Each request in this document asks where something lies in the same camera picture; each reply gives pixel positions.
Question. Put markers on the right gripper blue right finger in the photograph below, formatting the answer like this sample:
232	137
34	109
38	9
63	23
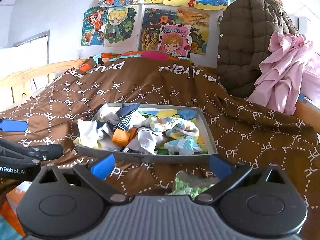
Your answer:
221	167

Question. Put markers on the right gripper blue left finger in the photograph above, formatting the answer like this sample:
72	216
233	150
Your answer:
102	167

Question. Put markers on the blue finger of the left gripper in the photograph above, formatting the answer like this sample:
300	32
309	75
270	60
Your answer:
7	125
41	152

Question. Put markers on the grey drawstring pouch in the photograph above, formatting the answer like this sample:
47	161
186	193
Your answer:
91	137

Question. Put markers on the orange silicone cup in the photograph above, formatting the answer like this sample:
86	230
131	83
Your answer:
122	138

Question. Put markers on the colourful patterned towel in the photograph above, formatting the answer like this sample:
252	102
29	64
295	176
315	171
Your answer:
182	134

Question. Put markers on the grey white cloth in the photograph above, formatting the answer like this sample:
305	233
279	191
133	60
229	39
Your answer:
146	141

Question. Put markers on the navy striped sock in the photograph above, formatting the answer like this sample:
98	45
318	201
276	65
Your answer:
125	116

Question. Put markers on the orange and white box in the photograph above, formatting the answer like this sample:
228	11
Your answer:
15	195

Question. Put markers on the jar of green stars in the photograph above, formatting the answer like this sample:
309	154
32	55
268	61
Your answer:
189	184

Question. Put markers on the pink shirt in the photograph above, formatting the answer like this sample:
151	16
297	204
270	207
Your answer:
291	70

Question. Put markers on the orange hair girl drawing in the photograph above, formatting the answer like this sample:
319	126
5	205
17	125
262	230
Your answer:
93	27

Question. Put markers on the pink girl poster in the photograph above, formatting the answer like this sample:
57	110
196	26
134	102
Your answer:
175	40

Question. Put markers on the blond boy drawing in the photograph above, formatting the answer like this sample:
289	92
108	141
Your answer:
120	30

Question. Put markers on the brown quilted jacket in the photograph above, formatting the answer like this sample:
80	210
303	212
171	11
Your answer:
245	32

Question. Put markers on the dark sea drawing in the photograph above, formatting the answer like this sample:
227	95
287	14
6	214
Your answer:
154	18

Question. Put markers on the wooden bed rail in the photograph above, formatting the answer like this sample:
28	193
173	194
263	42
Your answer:
19	83

